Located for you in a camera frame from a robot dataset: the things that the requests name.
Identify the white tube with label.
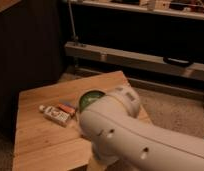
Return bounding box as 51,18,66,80
39,105,70,127

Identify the long metal case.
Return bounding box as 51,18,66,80
64,42,204,81

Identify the green bowl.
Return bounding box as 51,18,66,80
79,90,105,111

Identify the metal vertical pole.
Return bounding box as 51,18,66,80
68,0,78,46

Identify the wooden table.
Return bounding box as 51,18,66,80
12,70,153,171

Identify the yellow sponge block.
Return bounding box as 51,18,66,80
87,157,108,171

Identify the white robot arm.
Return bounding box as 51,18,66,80
80,85,204,171

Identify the orange small box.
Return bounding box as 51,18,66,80
58,103,76,116

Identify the upper wooden shelf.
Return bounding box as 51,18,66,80
71,0,204,20

